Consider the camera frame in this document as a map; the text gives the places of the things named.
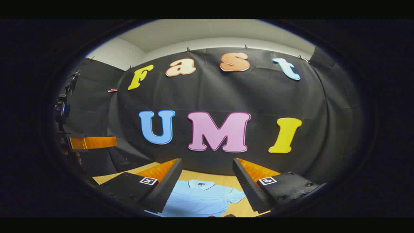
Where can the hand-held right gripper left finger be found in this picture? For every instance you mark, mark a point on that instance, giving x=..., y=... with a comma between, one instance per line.
x=166, y=191

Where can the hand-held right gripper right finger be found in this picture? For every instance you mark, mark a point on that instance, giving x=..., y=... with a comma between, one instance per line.
x=249, y=187

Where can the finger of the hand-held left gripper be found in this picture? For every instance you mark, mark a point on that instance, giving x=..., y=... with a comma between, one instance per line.
x=97, y=142

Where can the light blue T-shirt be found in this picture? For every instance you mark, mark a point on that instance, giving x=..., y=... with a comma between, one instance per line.
x=200, y=200

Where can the black backdrop cloth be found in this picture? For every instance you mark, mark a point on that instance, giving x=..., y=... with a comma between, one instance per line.
x=226, y=94

